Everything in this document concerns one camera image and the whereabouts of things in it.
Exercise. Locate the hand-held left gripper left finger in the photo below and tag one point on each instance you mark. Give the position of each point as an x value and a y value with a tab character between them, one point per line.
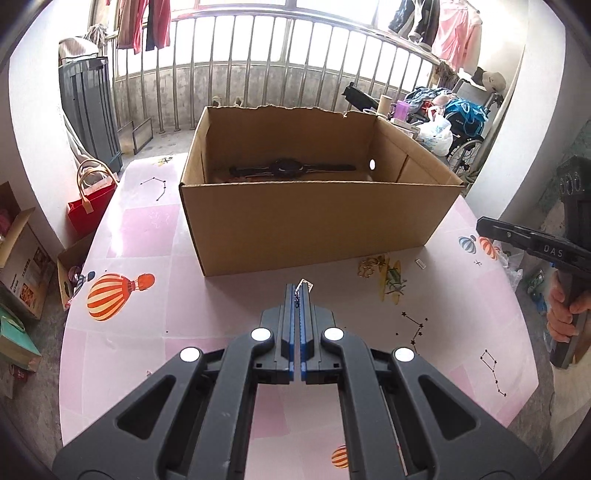
240	369

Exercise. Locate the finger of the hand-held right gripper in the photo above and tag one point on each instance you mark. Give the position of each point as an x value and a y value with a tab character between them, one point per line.
505	233

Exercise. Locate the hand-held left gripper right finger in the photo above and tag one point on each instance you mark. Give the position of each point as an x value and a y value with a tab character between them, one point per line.
355	369

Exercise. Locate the gold flower ornament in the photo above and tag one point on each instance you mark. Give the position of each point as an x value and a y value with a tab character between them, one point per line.
368	270

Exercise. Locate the black wrist watch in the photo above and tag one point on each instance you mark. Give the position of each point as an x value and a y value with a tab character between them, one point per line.
285	167

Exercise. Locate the person's right hand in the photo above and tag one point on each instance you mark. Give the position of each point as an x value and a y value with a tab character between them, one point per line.
559	314

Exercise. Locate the white plastic bag red print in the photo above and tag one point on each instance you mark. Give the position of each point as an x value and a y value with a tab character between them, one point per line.
510	272

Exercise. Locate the wheelchair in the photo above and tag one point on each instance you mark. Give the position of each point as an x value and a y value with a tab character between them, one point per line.
468	157

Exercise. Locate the white plastic bag blue print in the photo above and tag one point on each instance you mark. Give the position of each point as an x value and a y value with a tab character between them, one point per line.
436	134

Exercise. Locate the beige cap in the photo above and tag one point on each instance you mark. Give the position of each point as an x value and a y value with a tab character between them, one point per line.
489	79

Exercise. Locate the pile of clothes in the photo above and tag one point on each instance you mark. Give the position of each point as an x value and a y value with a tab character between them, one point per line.
425	98

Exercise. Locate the purple cup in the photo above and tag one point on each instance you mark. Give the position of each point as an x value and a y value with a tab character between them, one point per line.
400	110

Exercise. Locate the cardboard tube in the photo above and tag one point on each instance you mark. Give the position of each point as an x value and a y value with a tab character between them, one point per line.
384	105

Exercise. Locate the small cardboard box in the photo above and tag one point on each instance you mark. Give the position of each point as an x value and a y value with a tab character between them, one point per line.
69	272

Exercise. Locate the black device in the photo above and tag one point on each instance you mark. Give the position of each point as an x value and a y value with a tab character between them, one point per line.
358	97

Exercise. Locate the light pink hanging garment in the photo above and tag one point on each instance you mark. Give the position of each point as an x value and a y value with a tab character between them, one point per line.
457	32

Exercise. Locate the red gift bag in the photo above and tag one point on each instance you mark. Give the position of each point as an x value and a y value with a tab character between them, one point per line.
90	207

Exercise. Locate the teal gift bag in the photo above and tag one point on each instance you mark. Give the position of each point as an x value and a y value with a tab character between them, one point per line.
16	341

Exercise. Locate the dark hanging jacket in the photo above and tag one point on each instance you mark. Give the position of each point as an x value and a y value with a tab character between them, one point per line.
415	18

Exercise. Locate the printed cardboard box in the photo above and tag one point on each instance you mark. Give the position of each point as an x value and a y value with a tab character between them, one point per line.
23	267

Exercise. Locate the metal balcony railing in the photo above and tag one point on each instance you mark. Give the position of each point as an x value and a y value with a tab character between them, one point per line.
277	69

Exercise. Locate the grey cabinet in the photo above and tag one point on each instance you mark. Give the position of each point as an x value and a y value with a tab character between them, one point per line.
90	115

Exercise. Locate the red hanging garment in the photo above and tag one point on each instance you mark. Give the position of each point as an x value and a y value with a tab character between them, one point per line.
162	23

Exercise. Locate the white bedding bundle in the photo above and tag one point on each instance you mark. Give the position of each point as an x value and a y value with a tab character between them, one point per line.
76	50

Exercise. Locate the dusty pink hanging garment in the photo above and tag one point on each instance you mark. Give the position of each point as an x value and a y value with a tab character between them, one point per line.
131	23

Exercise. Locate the grey mop head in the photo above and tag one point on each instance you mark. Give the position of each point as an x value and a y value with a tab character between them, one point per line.
99	34

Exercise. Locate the metal frame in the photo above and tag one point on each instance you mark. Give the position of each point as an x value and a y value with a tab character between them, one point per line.
136	136

